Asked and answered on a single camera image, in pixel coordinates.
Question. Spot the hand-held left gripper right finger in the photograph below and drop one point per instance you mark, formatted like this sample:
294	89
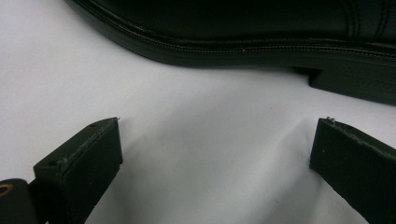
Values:
358	168

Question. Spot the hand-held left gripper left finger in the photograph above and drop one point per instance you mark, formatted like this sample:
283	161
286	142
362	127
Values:
81	168

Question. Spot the black leather shoe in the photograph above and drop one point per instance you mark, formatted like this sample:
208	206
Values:
249	28

